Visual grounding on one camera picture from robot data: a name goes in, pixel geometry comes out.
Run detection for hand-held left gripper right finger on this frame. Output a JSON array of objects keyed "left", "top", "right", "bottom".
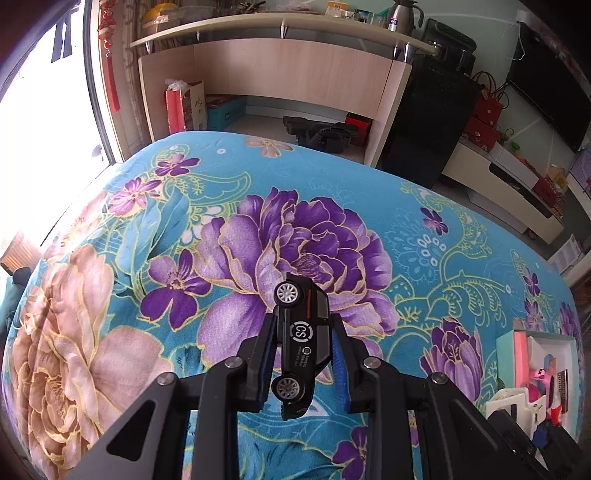
[{"left": 330, "top": 315, "right": 548, "bottom": 480}]

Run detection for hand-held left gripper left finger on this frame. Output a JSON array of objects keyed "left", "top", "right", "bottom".
[{"left": 69, "top": 315, "right": 278, "bottom": 480}]

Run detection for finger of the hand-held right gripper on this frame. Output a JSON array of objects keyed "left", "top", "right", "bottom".
[
  {"left": 536, "top": 418, "right": 585, "bottom": 480},
  {"left": 487, "top": 408, "right": 539, "bottom": 467}
]

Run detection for black toy car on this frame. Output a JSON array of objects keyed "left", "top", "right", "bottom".
[{"left": 270, "top": 272, "right": 331, "bottom": 421}]

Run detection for shallow teal cardboard box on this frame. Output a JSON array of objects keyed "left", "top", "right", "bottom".
[{"left": 495, "top": 330, "right": 580, "bottom": 439}]

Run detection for white printed calendar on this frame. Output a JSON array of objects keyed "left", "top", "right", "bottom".
[{"left": 551, "top": 233, "right": 583, "bottom": 275}]

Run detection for black tool case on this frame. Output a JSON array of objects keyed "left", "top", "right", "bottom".
[{"left": 283, "top": 115, "right": 361, "bottom": 154}]

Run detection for cream television cabinet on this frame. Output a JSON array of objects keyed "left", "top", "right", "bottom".
[{"left": 442, "top": 138, "right": 566, "bottom": 245}]

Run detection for red flat box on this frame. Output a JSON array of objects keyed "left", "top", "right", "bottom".
[{"left": 531, "top": 175, "right": 566, "bottom": 213}]

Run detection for red gift box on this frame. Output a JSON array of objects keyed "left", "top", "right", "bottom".
[{"left": 462, "top": 116, "right": 502, "bottom": 151}]

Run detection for red tissue box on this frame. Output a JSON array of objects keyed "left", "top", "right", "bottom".
[{"left": 165, "top": 79, "right": 206, "bottom": 136}]

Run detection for black water dispenser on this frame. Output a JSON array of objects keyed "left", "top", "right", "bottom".
[{"left": 376, "top": 18, "right": 483, "bottom": 188}]

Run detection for red handbag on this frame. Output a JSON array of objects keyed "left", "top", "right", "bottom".
[{"left": 471, "top": 71, "right": 505, "bottom": 127}]

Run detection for wooden counter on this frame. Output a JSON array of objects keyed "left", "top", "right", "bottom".
[{"left": 129, "top": 11, "right": 439, "bottom": 167}]

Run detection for red hanging ornament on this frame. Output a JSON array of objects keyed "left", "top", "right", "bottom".
[{"left": 99, "top": 0, "right": 122, "bottom": 112}]

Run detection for steel thermos jug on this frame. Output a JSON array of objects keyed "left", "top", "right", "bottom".
[{"left": 387, "top": 0, "right": 424, "bottom": 33}]

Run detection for yellow round container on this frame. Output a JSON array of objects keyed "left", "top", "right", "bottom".
[{"left": 141, "top": 2, "right": 183, "bottom": 28}]

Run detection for dark hanging clothes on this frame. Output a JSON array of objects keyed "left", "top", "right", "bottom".
[{"left": 48, "top": 11, "right": 77, "bottom": 65}]

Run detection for wall television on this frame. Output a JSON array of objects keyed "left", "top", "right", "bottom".
[{"left": 508, "top": 21, "right": 591, "bottom": 153}]

